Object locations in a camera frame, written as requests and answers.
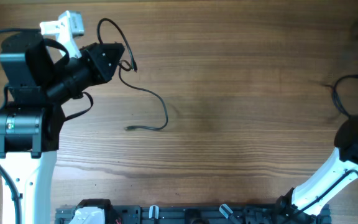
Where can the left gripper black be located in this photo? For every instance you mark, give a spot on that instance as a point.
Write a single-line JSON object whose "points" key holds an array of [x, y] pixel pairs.
{"points": [[93, 55]]}

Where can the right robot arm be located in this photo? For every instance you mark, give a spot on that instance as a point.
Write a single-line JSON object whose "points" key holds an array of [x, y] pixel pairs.
{"points": [[305, 203]]}

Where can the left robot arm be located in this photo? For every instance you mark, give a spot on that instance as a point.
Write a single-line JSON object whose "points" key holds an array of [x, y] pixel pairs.
{"points": [[30, 124]]}

